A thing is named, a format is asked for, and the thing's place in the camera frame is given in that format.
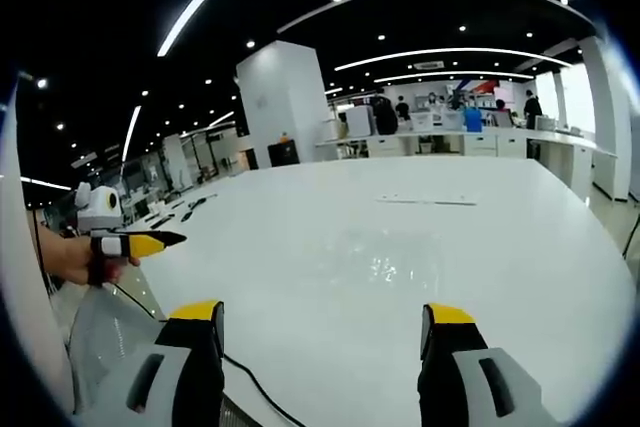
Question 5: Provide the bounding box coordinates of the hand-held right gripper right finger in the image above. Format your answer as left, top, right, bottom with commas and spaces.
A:
417, 302, 562, 427

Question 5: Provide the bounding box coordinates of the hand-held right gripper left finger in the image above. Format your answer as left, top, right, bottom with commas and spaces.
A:
74, 299, 226, 427

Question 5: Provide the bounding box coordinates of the clear food packaging bag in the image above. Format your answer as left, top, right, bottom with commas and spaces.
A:
319, 226, 451, 299

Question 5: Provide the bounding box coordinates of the person's left hand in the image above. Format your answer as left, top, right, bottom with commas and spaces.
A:
37, 225, 143, 289

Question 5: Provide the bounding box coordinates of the grey translucent chair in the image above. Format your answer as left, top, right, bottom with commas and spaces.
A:
67, 285, 169, 418

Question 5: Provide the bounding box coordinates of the person's white garment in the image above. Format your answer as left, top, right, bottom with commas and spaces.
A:
0, 81, 74, 427

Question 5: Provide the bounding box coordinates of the black cabinet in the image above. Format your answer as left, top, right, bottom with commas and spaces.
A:
267, 140, 302, 169

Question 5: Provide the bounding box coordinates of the white square pillar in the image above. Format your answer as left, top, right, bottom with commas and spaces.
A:
235, 39, 334, 169

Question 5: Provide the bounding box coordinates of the white power strip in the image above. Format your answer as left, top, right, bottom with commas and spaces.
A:
375, 190, 480, 208

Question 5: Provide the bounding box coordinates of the white machine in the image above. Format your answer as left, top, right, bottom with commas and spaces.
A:
345, 105, 376, 139

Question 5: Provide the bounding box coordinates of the long curved ceiling light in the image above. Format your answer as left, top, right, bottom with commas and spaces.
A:
156, 0, 267, 59

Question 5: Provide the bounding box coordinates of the long white counter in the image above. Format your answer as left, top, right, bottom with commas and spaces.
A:
314, 124, 620, 201

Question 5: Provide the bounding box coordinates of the blue container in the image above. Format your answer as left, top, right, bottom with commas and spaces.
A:
463, 106, 484, 134

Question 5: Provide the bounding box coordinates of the black cable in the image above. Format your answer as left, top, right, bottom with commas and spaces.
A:
106, 279, 304, 427

